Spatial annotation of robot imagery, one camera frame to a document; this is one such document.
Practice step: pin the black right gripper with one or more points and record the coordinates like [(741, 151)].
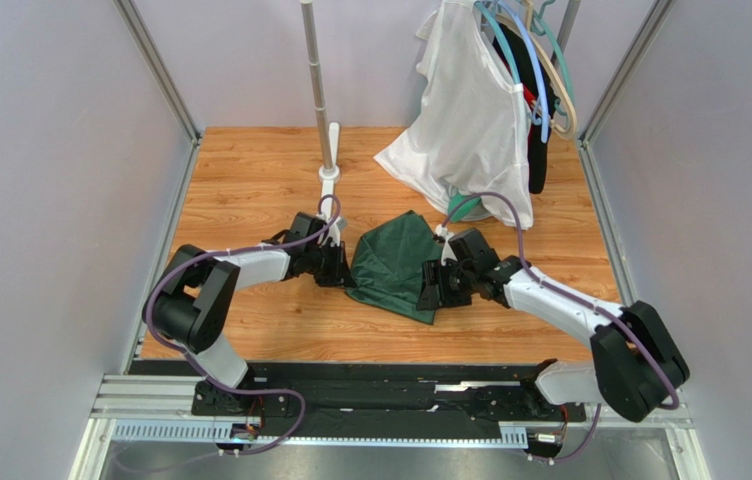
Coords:
[(442, 282)]

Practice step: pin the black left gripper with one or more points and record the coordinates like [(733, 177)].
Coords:
[(340, 275)]

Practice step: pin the dark green cloth napkin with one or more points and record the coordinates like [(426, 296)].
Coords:
[(387, 266)]

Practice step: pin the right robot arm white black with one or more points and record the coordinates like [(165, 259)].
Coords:
[(635, 366)]

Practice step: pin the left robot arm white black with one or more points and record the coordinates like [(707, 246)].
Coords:
[(188, 308)]

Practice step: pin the teal object under garment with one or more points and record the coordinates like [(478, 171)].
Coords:
[(465, 208)]

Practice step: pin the white rack base foot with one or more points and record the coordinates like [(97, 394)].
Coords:
[(329, 177)]

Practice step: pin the white garment on rack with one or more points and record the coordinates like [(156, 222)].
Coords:
[(472, 130)]

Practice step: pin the beige wooden hanger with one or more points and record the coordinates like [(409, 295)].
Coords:
[(528, 22)]

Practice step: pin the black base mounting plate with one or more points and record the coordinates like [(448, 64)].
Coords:
[(363, 401)]

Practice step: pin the teal plastic hanger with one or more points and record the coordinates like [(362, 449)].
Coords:
[(536, 69)]

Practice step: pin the silver rack pole left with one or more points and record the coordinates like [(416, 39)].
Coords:
[(323, 125)]

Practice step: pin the silver rack pole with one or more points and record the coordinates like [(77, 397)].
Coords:
[(323, 125), (567, 23)]

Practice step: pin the silver rack pole right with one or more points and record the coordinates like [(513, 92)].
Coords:
[(567, 23)]

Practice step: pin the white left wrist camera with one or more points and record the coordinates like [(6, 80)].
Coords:
[(333, 235)]

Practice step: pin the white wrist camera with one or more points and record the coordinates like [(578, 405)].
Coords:
[(443, 235), (333, 235)]

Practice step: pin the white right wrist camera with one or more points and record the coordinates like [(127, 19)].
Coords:
[(443, 235)]

